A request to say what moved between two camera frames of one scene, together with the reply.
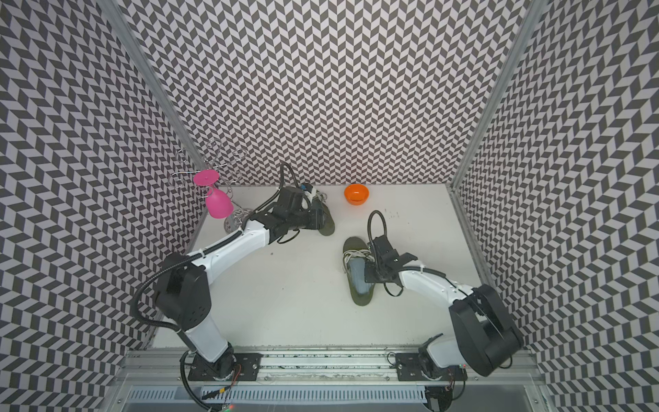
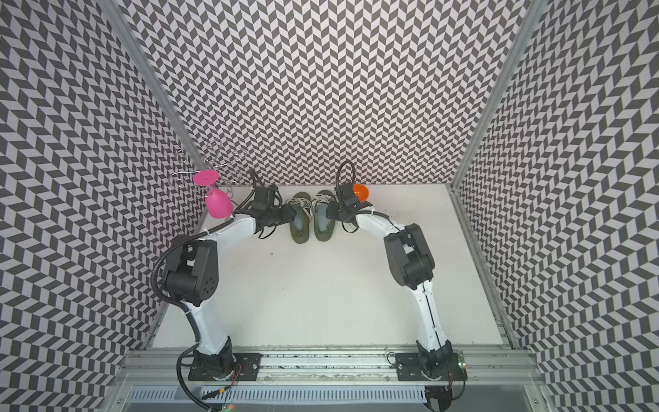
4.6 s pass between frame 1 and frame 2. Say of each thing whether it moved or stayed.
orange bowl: stayed
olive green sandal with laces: moved
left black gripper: moved
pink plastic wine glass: stayed
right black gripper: moved
